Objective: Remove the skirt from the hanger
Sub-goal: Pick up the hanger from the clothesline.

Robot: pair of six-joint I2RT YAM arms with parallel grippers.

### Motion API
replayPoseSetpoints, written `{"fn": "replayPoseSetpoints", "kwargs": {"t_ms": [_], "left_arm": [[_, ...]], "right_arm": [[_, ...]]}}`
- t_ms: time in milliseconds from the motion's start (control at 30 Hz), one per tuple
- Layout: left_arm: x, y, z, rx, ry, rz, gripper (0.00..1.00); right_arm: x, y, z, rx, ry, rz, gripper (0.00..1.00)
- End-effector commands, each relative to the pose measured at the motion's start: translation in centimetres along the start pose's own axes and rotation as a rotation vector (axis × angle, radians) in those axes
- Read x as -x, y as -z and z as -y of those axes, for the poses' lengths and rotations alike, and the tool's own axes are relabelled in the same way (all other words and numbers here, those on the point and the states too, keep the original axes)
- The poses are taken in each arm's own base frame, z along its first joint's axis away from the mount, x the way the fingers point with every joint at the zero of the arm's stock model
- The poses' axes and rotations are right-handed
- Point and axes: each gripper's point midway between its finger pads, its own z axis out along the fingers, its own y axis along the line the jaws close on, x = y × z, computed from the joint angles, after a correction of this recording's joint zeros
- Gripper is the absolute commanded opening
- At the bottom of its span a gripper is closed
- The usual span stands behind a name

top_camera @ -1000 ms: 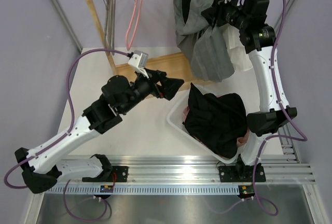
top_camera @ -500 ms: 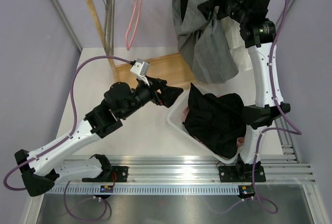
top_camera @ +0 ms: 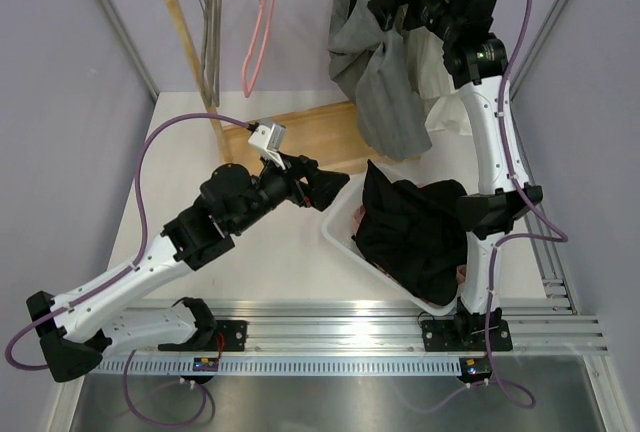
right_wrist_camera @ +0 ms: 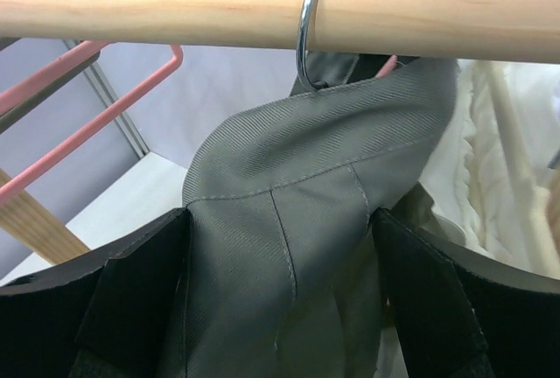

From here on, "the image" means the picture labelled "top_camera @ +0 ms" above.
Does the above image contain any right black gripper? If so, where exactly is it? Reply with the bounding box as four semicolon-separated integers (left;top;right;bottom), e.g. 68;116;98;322
367;0;461;43

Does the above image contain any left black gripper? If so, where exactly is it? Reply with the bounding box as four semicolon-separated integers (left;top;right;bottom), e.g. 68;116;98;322
231;148;349;235

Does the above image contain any grey pleated skirt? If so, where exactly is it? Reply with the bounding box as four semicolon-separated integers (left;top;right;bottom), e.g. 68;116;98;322
328;0;432;161

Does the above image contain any pink pleated skirt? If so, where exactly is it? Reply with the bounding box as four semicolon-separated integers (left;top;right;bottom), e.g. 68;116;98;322
352;207;467;306

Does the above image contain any large black skirt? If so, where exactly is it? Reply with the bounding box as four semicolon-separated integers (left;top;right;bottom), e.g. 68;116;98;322
352;162;468;306

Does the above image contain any pink velvet hanger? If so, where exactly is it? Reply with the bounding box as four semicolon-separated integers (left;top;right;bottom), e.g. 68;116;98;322
241;0;276;98

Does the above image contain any grey metal hanger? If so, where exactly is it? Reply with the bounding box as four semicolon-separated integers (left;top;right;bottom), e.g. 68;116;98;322
197;0;224;107
188;0;219;107

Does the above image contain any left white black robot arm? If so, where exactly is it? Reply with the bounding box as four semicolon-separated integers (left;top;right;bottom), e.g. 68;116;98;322
26;155;350;383

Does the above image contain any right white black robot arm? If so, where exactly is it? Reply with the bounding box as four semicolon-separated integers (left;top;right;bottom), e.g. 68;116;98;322
368;0;543;352

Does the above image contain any white ruffled skirt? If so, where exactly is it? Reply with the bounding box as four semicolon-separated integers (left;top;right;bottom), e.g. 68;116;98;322
406;27;472;136

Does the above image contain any wooden clothes rack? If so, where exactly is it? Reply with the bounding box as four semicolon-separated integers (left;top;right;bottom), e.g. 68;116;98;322
164;0;394;174

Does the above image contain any white perforated plastic basket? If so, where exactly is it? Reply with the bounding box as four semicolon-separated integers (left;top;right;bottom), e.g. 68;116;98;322
321;161;457;316

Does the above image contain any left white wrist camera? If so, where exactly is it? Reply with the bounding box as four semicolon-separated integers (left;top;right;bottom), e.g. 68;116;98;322
248;119;286;170

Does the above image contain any aluminium mounting rail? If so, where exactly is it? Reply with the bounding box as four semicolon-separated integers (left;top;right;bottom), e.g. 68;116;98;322
67;299;609;358

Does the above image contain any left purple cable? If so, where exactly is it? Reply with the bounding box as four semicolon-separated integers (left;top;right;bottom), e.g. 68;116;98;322
4;112;261;426

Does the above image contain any purple cable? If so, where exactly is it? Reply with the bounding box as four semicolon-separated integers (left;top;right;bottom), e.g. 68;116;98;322
4;112;261;426
394;0;569;413

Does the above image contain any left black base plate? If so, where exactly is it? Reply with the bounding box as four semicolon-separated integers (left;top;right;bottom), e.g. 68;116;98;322
158;319;248;352

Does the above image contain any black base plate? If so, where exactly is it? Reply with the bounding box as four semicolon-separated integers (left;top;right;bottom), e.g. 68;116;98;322
158;319;248;352
420;319;513;352

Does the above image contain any white slotted cable duct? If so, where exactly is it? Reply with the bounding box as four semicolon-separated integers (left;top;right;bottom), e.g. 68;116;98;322
96;355;462;377

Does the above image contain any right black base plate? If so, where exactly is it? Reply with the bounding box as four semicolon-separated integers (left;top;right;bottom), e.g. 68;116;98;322
420;319;513;352

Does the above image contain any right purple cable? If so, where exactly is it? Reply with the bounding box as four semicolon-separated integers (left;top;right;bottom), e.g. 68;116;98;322
394;0;569;413

